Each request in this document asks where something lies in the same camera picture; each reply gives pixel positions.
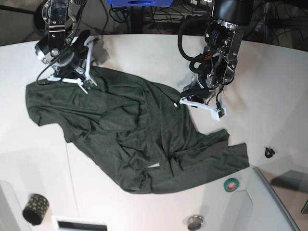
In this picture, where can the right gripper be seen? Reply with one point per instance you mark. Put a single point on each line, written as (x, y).
(69, 64)

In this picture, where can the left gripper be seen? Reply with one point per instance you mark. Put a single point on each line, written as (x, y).
(198, 91)

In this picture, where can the dark green t-shirt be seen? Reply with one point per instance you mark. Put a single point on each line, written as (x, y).
(129, 127)

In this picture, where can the blue box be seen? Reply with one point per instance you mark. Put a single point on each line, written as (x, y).
(139, 3)

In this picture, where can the small black clip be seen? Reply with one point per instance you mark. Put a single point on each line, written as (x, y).
(269, 152)

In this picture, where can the green tape roll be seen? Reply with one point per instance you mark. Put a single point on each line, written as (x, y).
(231, 185)

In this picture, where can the small metal tin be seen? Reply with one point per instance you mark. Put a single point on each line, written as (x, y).
(195, 222)

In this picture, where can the black yellow-dotted cup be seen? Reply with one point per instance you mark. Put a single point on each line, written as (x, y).
(35, 209)

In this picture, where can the white slotted tray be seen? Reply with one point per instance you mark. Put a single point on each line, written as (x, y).
(78, 224)

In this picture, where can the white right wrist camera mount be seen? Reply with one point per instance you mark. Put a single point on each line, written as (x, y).
(84, 84)

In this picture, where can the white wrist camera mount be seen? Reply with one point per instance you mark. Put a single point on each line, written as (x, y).
(84, 84)
(216, 113)

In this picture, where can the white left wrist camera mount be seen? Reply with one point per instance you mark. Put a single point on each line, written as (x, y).
(216, 113)

